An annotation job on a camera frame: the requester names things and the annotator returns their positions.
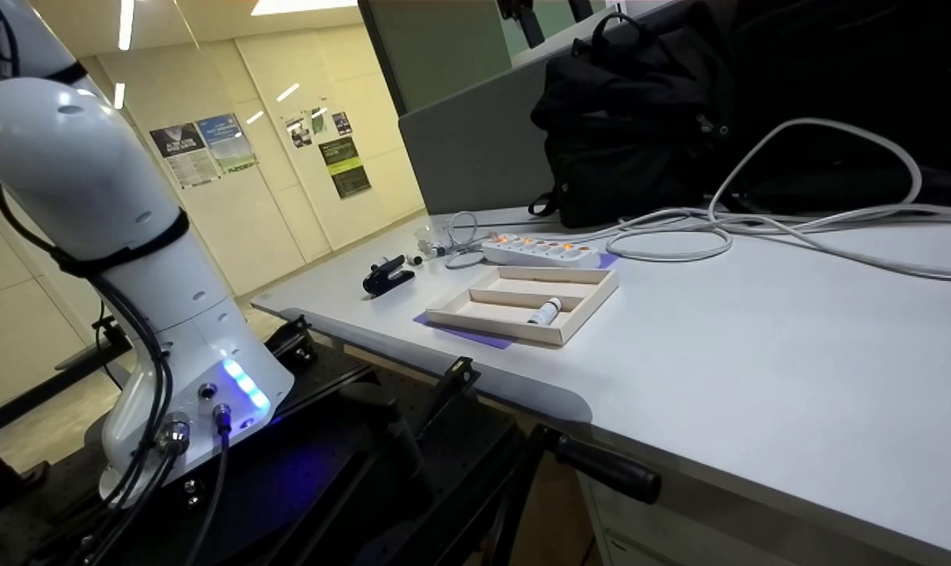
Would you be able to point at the purple paper sheet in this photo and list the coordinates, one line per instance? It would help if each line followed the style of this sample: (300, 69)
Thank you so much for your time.
(475, 336)

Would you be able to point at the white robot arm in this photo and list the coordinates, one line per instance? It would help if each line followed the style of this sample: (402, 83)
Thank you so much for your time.
(75, 165)

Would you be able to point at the blue and white poster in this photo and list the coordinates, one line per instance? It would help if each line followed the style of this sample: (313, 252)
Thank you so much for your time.
(227, 143)

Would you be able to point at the small green poster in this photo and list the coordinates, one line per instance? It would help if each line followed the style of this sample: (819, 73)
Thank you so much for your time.
(319, 120)

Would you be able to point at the white power strip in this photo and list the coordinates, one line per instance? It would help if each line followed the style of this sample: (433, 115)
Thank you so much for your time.
(540, 253)

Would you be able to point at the beige cardboard tray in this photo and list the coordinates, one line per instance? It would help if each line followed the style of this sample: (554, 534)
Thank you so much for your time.
(515, 322)

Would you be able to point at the clear plastic cup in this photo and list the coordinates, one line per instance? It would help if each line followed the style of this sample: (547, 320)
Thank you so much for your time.
(427, 236)

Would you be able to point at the small white vial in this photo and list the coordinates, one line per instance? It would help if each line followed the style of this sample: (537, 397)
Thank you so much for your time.
(545, 311)

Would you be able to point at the black backpack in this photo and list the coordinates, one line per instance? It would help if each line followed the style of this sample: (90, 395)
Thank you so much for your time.
(633, 134)

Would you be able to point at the black and green poster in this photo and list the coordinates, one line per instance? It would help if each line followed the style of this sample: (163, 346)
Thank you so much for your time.
(344, 167)

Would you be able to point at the small dark blue poster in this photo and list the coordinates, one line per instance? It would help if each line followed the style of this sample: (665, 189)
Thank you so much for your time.
(341, 123)

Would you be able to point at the dark poster with white text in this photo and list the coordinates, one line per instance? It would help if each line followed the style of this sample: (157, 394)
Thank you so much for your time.
(185, 155)

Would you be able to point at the grey desk partition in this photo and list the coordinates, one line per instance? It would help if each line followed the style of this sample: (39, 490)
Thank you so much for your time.
(475, 149)

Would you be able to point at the black stapler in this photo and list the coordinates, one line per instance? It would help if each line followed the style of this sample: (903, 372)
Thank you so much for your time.
(383, 279)

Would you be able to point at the black robot stand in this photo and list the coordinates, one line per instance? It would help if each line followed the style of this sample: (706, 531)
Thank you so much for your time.
(413, 440)

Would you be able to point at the small photo poster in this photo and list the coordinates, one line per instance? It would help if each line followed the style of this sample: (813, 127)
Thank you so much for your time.
(299, 132)

